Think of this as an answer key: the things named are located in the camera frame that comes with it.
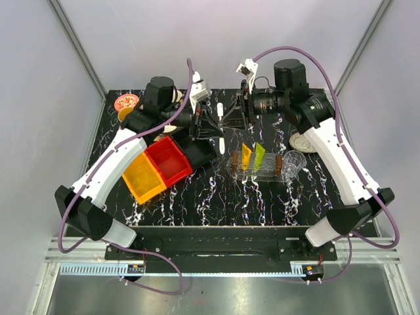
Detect green toothpaste tube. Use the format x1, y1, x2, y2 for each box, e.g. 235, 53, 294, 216
253, 142, 265, 170

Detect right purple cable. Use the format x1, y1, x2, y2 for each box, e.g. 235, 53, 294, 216
254, 45, 402, 285

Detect orange patterned bowl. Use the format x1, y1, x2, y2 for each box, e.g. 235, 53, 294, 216
114, 94, 139, 112

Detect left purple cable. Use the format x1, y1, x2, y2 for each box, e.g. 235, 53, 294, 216
58, 58, 193, 295

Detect purple cable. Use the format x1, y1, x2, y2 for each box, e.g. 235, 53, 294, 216
58, 58, 193, 295
254, 45, 402, 285

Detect white bowl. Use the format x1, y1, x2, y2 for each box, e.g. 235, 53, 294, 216
163, 125, 177, 134

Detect yellow plastic bin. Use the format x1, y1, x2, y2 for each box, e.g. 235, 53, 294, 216
122, 152, 167, 205

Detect blue mug orange inside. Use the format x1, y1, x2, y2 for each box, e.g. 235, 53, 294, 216
117, 107, 133, 122

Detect red plastic bin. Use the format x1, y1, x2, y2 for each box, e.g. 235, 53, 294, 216
145, 136, 193, 187

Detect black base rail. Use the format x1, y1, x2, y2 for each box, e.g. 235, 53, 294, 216
91, 225, 338, 273

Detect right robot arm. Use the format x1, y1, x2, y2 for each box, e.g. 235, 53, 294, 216
221, 58, 395, 260

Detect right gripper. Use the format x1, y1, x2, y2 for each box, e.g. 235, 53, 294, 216
218, 79, 289, 131

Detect yellow toothpaste tube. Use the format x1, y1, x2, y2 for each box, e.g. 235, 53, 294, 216
241, 143, 252, 171

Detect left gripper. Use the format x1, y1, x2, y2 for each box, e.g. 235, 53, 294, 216
161, 98, 226, 140

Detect yellow mug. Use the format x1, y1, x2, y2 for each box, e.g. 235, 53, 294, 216
172, 89, 183, 103

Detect clear acrylic rack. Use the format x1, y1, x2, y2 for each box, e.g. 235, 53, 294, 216
226, 152, 283, 182

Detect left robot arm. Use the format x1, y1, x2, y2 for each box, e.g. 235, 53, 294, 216
54, 71, 221, 259

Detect clear plastic cup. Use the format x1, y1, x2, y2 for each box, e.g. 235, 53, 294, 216
281, 150, 306, 180

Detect black plastic bin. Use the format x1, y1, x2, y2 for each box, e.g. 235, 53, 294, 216
170, 129, 217, 171

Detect speckled round coaster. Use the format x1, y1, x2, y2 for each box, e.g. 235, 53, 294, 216
289, 133, 317, 154

